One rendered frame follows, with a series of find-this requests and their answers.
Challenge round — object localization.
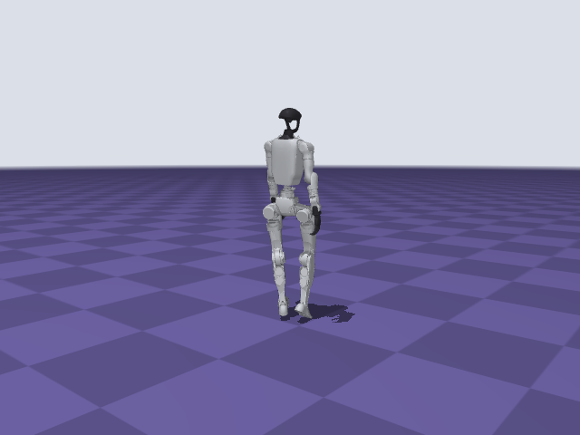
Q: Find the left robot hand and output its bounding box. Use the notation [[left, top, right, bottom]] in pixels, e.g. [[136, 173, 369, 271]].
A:
[[271, 197, 284, 219]]

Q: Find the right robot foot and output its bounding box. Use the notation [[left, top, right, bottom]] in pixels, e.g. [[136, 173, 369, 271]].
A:
[[295, 303, 313, 319]]

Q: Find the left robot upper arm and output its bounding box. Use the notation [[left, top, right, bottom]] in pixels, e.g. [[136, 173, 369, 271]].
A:
[[264, 140, 274, 178]]

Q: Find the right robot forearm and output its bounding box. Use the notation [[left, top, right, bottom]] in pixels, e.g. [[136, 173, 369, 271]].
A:
[[307, 173, 322, 212]]

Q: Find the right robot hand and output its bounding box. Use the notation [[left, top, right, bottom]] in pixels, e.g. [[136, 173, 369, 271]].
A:
[[310, 206, 322, 235]]

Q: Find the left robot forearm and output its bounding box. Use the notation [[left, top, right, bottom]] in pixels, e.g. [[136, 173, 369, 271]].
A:
[[267, 176, 279, 201]]

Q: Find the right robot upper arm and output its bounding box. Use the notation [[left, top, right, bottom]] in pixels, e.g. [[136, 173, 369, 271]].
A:
[[298, 141, 315, 184]]

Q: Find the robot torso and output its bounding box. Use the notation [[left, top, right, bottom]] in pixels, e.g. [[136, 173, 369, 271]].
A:
[[271, 134, 304, 217]]

